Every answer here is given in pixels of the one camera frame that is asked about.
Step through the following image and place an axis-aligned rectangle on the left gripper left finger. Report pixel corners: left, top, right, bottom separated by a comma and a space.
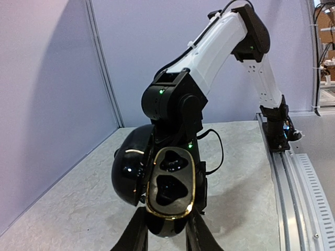
111, 207, 148, 251

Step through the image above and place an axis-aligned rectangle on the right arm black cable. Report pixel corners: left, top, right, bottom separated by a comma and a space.
157, 0, 254, 176

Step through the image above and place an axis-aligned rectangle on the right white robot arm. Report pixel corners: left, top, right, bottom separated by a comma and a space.
129, 4, 299, 220

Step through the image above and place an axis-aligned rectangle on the aluminium frame post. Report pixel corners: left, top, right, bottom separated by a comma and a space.
85, 0, 125, 128
305, 0, 321, 117

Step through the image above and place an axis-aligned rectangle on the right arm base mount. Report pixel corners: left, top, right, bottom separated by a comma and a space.
262, 116, 303, 153

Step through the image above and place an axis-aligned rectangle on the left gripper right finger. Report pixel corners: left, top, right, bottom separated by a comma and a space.
185, 209, 222, 251

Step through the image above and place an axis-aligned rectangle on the black charging case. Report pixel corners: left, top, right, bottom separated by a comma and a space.
111, 124, 196, 238

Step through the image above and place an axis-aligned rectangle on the right aluminium frame post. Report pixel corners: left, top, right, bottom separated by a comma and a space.
305, 0, 321, 117

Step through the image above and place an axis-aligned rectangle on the aluminium front rail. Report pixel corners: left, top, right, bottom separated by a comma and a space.
265, 115, 334, 250

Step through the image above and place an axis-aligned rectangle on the left aluminium frame post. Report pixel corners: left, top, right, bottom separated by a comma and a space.
85, 0, 125, 128

